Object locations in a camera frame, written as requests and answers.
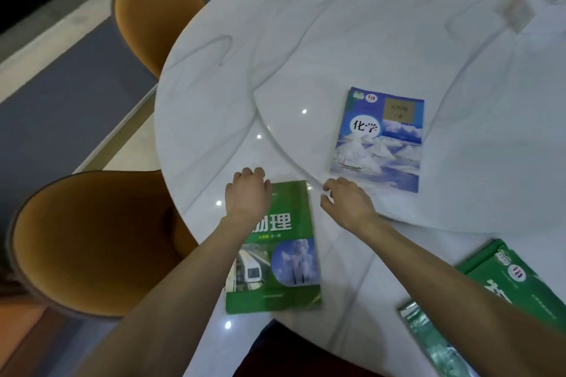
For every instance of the person's right hand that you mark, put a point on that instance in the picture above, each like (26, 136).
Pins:
(351, 206)

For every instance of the person's left hand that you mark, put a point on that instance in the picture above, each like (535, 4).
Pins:
(247, 198)

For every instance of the person's left fingers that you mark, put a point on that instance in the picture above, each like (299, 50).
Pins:
(250, 174)

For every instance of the person's right thumb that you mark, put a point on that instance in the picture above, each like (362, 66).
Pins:
(326, 201)

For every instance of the green textbook with train picture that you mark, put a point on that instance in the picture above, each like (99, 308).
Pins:
(287, 257)

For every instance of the person's right forearm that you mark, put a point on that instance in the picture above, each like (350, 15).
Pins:
(451, 297)

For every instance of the person's left forearm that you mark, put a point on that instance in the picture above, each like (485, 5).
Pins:
(177, 301)

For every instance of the blue textbook with white mounds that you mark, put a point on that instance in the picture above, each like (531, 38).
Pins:
(380, 142)

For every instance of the person's dark trousers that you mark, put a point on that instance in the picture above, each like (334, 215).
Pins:
(287, 354)

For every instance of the orange chair with dark rim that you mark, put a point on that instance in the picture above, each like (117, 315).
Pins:
(97, 239)
(154, 14)

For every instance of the white marble turntable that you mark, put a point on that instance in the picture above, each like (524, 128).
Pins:
(376, 36)

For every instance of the green textbook with glossy cover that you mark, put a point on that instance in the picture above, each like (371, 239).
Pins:
(530, 297)

